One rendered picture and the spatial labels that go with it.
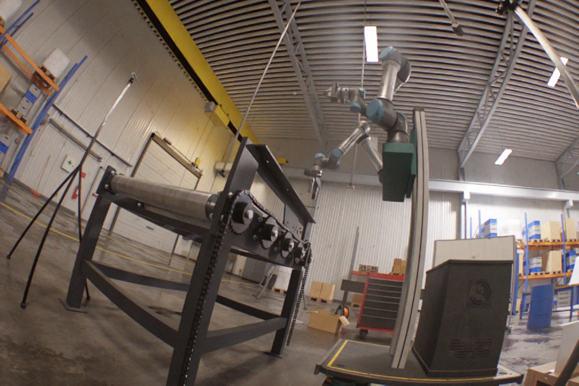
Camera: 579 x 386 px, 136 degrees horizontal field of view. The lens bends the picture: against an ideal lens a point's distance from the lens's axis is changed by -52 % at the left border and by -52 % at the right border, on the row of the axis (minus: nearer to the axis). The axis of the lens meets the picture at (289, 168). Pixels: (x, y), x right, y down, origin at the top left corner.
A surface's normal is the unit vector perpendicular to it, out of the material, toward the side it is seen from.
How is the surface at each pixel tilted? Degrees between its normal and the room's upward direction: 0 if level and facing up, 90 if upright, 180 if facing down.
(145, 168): 90
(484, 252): 90
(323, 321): 90
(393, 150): 90
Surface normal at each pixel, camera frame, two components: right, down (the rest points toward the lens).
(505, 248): -0.64, -0.47
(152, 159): 0.93, 0.08
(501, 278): -0.33, -0.48
